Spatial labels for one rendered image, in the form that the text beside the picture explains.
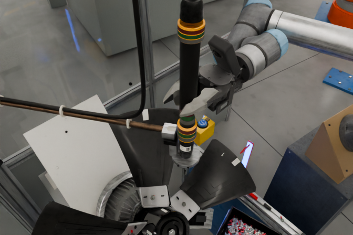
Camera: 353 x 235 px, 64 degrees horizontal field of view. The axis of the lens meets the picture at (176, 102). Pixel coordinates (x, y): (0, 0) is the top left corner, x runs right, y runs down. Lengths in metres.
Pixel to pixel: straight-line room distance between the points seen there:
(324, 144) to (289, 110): 1.77
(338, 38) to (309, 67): 2.83
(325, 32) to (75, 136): 0.80
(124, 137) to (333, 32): 0.63
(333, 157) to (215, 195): 0.53
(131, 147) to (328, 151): 0.79
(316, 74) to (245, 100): 0.98
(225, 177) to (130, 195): 0.32
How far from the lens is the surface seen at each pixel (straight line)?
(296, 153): 1.37
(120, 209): 0.97
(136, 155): 0.86
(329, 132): 1.24
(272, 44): 0.71
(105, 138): 1.03
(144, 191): 0.89
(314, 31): 0.82
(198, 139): 1.27
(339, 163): 1.28
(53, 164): 1.00
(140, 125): 0.65
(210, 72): 0.59
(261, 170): 2.48
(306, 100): 3.18
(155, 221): 0.84
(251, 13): 0.83
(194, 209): 0.94
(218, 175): 0.99
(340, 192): 1.34
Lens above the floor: 2.04
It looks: 45 degrees down
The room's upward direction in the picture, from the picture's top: straight up
